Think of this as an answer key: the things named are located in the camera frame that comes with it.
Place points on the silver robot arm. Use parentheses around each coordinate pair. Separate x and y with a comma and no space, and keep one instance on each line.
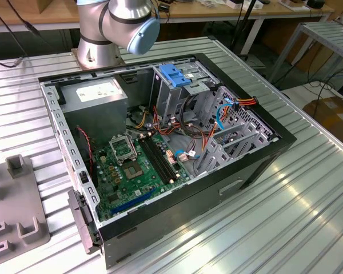
(123,17)

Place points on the grey metal disk bay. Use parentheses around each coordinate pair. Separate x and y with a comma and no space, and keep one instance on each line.
(245,137)

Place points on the black RAM slot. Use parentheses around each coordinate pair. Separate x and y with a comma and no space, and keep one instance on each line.
(153,160)
(163,157)
(157,159)
(160,158)

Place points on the grey metal drive cage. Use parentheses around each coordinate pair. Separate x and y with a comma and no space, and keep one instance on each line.
(165,100)

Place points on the CPU socket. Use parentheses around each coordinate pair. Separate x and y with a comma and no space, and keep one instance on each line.
(133,171)

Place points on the blue plastic drive latch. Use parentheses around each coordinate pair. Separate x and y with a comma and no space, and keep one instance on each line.
(171,74)

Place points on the green motherboard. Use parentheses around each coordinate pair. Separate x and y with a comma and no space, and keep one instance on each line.
(125,191)

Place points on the black open PC case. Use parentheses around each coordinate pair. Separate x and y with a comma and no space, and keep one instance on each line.
(188,211)

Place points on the blue expansion slot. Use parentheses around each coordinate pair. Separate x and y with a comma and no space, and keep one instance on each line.
(131,202)

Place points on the grey power supply unit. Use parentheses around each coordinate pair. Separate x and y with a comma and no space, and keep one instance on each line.
(94,114)

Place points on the grey case latch panel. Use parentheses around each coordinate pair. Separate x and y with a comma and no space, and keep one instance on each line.
(80,219)

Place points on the black tripod stand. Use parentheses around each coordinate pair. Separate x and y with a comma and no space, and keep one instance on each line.
(245,24)

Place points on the white cardboard box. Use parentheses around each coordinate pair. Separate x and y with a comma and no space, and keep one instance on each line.
(237,4)

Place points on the wooden desk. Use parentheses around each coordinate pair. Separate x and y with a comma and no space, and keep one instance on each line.
(60,18)

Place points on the grey parts rack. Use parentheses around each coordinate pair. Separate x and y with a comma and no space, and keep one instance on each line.
(17,199)

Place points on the large cardboard box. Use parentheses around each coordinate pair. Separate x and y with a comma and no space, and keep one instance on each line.
(337,114)

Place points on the square brown base plate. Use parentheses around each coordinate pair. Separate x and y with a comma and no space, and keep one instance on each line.
(74,58)

